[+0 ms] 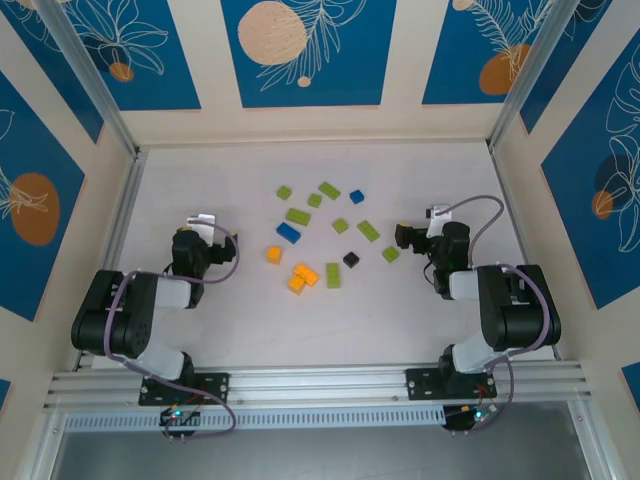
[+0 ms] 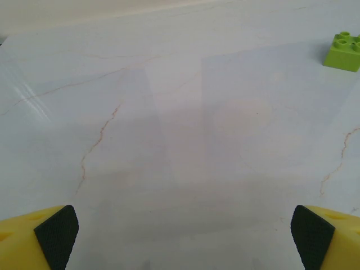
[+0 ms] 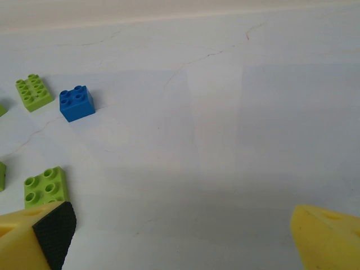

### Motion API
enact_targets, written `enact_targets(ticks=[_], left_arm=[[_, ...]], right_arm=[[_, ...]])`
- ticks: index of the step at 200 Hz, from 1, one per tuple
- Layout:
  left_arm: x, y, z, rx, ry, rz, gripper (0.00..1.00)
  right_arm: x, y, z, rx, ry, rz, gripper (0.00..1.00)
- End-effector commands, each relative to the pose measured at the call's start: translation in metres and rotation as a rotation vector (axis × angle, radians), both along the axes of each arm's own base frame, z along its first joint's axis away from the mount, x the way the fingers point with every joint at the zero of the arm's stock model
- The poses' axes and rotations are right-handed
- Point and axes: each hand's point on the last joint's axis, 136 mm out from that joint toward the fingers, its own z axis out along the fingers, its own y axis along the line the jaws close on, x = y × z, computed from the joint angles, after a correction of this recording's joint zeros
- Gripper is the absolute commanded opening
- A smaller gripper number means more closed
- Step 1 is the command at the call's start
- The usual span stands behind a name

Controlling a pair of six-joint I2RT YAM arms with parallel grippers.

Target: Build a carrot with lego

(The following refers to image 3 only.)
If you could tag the green square lego brick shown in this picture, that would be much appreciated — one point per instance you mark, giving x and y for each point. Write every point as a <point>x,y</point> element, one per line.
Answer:
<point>1,110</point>
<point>2,177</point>
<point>45,185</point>

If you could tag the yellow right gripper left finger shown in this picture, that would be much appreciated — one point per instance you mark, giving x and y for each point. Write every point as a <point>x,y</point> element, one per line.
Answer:
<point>17,244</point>

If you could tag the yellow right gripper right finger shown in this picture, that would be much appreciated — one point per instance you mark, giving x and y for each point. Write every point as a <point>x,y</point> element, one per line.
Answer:
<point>329,242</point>

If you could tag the green long lego brick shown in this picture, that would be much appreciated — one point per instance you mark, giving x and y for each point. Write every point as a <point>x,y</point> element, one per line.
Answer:
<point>33,94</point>

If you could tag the blue square lego brick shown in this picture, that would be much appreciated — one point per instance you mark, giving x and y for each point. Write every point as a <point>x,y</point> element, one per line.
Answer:
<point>77,108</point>

